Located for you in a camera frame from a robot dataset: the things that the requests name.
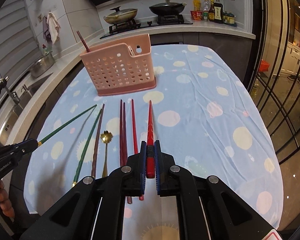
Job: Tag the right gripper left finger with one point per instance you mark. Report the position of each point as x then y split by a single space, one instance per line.
136 178

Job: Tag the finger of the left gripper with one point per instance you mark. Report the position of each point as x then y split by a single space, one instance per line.
25 147

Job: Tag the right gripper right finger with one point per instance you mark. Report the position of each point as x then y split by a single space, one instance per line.
166 181

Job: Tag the green chopstick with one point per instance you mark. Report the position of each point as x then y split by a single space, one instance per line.
55 131
85 148

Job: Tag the bright red chopstick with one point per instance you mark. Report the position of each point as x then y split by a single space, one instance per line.
150 162

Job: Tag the dark red chopstick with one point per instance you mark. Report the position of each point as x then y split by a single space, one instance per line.
121 133
124 137

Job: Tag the brown chopstick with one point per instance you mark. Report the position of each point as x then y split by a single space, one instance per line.
94 164
83 41

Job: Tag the gold flower spoon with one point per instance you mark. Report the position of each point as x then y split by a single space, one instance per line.
106 138

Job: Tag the steel kitchen faucet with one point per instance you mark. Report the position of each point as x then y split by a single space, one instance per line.
3 85

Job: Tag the left hand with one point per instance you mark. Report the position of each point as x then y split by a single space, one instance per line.
5 203

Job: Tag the steel sink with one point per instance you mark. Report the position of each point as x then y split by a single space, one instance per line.
13 115

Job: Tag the blue planet pattern tablecloth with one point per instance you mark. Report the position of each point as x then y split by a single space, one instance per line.
229 184

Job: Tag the green dish soap bottle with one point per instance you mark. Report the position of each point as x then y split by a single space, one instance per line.
46 50

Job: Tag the pink perforated utensil holder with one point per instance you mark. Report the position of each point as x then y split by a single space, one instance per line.
121 66

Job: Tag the purple hanging towel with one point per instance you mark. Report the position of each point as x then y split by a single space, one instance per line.
46 32

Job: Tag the brown chopstick in holder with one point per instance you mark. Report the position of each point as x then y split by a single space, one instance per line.
83 41

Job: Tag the white hanging towel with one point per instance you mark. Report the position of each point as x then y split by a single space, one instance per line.
54 27

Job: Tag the glass sliding door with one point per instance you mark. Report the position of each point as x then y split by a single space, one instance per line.
276 88

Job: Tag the black gas stove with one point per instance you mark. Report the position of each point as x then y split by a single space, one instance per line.
133 25

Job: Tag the red instant noodle cup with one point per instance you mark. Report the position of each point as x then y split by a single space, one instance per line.
196 15

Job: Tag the beige wok with lid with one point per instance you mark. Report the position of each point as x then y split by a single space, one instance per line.
120 16

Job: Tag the black wok with lid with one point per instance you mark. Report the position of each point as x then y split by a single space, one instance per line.
168 8

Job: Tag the brown sauce bottle yellow cap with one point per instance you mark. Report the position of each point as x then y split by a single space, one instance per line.
211 13

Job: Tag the small condiment jars tray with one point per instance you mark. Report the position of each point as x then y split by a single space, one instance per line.
229 19

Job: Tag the clear plastic bottle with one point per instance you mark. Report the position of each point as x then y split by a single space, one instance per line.
206 8

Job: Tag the yellow seasoning packet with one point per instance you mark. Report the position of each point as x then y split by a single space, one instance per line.
197 6

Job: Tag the dark soy sauce bottle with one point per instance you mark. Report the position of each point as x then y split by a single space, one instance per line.
218 7

